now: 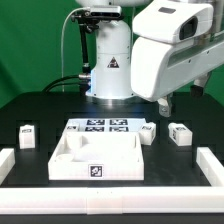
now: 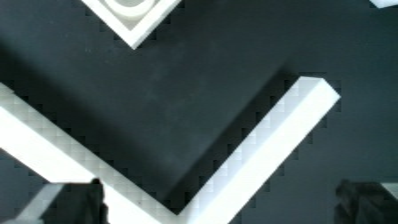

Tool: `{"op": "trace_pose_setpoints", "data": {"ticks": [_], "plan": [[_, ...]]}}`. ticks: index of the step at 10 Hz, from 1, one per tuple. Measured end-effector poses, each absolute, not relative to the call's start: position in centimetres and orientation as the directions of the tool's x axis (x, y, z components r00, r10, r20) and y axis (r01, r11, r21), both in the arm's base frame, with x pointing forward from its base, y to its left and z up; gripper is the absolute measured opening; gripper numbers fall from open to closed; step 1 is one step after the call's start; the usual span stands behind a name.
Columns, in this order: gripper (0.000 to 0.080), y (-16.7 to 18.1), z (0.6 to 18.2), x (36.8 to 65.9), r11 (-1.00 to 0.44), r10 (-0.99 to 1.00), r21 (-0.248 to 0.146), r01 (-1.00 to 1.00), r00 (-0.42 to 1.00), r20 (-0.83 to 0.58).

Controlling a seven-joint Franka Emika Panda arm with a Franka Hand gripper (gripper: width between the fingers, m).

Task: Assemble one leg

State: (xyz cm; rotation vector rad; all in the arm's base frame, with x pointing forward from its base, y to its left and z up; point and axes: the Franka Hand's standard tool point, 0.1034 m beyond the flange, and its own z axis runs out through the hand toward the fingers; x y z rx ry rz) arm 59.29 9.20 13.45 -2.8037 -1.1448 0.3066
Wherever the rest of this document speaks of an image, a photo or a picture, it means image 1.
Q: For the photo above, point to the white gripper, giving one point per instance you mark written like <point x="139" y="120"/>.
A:
<point x="179" y="41"/>

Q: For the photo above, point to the white square tabletop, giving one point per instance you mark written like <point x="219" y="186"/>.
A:
<point x="97" y="156"/>

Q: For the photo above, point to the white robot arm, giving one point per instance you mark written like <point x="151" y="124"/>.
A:
<point x="110" y="79"/>

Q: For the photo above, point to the white tag base sheet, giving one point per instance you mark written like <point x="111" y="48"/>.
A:
<point x="107" y="124"/>

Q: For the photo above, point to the white U-shaped fence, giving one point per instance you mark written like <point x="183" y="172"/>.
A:
<point x="123" y="200"/>

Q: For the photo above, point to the black camera stand pole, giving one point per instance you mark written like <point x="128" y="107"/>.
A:
<point x="85" y="61"/>

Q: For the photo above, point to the black camera on stand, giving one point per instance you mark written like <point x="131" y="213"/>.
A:
<point x="97" y="13"/>

